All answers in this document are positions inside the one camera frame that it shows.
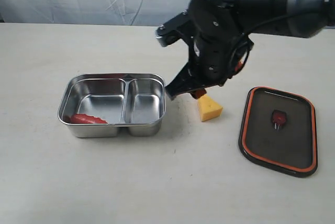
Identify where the red toy sausage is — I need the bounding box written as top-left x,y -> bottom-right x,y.
70,114 -> 108,124

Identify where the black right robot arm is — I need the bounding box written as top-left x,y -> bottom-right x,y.
157,0 -> 334,99

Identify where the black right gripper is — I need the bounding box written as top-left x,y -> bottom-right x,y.
165,0 -> 253,100

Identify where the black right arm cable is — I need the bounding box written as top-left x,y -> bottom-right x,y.
227,12 -> 335,80

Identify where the stainless steel lunch box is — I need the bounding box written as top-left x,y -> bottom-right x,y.
58,73 -> 166,138

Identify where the yellow toy cheese wedge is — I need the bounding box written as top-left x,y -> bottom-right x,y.
197,95 -> 223,122

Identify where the dark transparent box lid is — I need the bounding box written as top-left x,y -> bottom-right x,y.
238,86 -> 318,177

